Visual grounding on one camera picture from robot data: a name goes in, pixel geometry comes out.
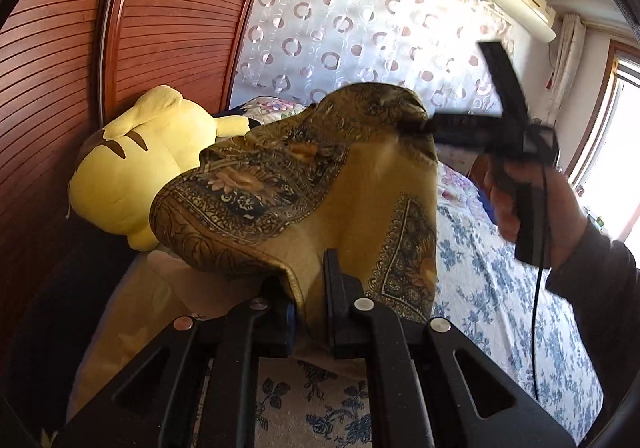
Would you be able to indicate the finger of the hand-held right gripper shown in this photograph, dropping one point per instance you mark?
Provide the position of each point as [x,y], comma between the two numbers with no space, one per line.
[505,78]
[465,128]

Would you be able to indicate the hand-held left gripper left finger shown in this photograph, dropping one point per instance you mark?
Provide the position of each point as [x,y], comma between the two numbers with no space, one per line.
[290,330]

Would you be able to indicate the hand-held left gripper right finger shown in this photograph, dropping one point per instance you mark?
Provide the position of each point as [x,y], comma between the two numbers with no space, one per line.
[345,318]

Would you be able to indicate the gold patterned garment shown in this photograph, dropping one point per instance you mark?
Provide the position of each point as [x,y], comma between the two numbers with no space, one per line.
[325,188]

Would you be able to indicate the person's right forearm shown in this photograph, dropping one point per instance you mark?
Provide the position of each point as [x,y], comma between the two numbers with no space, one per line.
[600,303]

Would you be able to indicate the beige window curtain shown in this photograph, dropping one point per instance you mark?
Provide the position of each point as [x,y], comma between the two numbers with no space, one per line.
[567,68]

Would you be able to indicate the white blue-floral blanket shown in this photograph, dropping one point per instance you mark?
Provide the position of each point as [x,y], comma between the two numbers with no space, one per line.
[475,288]

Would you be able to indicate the bright window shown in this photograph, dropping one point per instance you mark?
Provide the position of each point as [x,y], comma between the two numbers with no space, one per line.
[615,153]

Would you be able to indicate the cream pillow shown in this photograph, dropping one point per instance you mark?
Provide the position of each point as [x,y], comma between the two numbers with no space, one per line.
[150,298]

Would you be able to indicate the sheer circle-patterned curtain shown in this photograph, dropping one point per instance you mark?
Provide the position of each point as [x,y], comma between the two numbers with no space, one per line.
[350,18]

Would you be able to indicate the yellow plush toy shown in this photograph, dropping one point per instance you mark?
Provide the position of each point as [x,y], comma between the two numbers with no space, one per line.
[130,168]

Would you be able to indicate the brown slatted wooden wardrobe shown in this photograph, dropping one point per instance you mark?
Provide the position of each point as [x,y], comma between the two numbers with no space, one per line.
[175,28]

